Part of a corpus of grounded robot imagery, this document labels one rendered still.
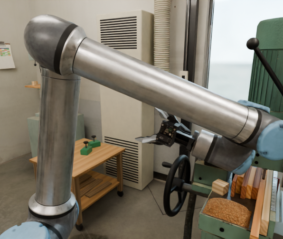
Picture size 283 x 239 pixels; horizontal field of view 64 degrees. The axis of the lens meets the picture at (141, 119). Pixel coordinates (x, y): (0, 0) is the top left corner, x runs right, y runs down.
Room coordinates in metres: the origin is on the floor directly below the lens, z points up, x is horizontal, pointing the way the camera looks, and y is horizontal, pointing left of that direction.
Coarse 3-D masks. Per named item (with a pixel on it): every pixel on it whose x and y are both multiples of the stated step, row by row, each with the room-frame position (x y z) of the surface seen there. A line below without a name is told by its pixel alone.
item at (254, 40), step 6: (246, 42) 0.70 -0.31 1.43; (252, 42) 0.68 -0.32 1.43; (258, 42) 0.68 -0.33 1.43; (252, 48) 0.69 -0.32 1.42; (258, 48) 0.69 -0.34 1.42; (258, 54) 0.68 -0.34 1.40; (264, 60) 0.67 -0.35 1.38; (264, 66) 0.67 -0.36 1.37; (270, 66) 0.67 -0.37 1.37; (270, 72) 0.66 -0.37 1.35; (276, 78) 0.66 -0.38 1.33; (276, 84) 0.65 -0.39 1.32; (282, 90) 0.64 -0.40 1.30
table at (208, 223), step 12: (228, 180) 0.84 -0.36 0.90; (204, 192) 0.83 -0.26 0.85; (228, 192) 0.75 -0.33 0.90; (204, 204) 0.68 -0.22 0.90; (252, 204) 0.68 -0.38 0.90; (204, 216) 0.63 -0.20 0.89; (252, 216) 0.62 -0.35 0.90; (204, 228) 0.62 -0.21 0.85; (216, 228) 0.60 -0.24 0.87; (228, 228) 0.59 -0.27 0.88; (240, 228) 0.57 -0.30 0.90
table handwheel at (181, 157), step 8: (176, 160) 0.92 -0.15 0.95; (184, 160) 0.99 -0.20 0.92; (176, 168) 0.89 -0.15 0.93; (184, 168) 0.99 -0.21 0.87; (168, 176) 0.86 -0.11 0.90; (168, 184) 0.84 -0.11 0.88; (176, 184) 0.93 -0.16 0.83; (184, 184) 0.93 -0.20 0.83; (168, 192) 0.83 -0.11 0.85; (184, 192) 1.02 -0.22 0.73; (192, 192) 0.90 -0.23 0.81; (168, 200) 0.83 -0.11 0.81; (184, 200) 1.00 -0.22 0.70; (168, 208) 0.83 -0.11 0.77; (176, 208) 0.94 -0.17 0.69
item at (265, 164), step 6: (258, 156) 0.76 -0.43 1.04; (252, 162) 0.77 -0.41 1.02; (258, 162) 0.76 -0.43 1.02; (264, 162) 0.75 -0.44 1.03; (270, 162) 0.74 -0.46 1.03; (276, 162) 0.73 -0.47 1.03; (282, 162) 0.72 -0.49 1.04; (264, 168) 0.75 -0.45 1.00; (270, 168) 0.74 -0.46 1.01; (276, 168) 0.73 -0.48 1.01; (282, 168) 0.72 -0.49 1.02
